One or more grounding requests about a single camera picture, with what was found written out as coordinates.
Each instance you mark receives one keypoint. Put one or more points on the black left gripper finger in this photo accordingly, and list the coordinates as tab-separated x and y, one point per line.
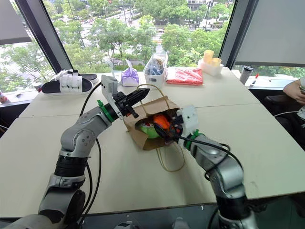
137	101
140	93

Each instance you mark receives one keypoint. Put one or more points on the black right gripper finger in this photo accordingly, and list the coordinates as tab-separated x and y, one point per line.
162	132

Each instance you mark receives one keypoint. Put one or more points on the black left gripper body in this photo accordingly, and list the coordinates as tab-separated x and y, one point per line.
121	103

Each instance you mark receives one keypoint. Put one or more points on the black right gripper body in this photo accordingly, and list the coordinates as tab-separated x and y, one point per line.
177	130

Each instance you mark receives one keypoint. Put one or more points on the orange plush toy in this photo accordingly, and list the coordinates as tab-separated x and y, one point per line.
160	120

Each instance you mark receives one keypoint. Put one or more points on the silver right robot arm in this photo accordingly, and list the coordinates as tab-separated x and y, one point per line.
226	171

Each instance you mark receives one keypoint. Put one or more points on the bystander bare forearm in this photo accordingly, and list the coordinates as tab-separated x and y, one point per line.
294	91

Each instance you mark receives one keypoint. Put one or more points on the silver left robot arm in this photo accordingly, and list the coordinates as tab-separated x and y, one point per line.
78	136

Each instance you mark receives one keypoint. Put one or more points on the green plush toy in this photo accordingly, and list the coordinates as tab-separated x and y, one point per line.
149	131

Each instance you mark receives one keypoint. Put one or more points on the brown paper bag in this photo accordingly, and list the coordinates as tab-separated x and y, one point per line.
152	107

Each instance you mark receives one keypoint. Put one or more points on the green right wrist zip tie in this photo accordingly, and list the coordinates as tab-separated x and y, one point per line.
192	138

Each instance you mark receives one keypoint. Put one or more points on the green wrist zip tie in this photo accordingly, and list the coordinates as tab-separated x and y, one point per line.
103	108
192	138

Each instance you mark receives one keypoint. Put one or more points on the purple plastic pouch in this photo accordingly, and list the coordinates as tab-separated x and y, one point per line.
129	77

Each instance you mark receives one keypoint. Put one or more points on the green left wrist zip tie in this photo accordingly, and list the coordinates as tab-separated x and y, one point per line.
103	108

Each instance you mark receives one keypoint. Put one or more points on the white plastic basket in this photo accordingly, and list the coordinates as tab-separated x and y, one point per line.
155	77

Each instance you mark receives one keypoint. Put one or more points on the black and white slipper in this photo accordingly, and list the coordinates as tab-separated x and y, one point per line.
69	87
91	76

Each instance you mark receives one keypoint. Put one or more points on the red plastic package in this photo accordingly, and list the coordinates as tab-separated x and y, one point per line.
186	76

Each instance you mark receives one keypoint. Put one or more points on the white foam box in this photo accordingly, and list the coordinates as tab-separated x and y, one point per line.
210	69

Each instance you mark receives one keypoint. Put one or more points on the tall yellow cup stack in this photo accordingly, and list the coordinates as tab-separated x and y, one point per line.
209	56

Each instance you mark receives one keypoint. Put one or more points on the short yellow cup stack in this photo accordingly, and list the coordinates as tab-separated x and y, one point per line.
216	62

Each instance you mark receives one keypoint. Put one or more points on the small paper cup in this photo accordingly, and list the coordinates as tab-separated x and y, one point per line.
38	87

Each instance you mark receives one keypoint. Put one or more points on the grey thermos bottle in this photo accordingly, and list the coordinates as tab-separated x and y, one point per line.
246	75

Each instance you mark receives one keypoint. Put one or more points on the red drink can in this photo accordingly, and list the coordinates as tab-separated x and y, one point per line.
3	97

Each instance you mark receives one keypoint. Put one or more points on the grey roller blind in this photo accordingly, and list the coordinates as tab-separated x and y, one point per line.
12	21
274	31

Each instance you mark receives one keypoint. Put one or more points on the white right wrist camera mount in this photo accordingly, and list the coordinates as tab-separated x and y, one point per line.
189	121

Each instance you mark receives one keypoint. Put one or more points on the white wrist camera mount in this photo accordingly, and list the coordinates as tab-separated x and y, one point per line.
108	87
189	121

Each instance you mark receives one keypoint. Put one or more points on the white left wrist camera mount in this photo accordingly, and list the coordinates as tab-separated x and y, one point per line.
108	87

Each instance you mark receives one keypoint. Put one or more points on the dark window frame pillar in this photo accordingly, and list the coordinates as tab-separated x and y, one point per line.
234	31
45	35

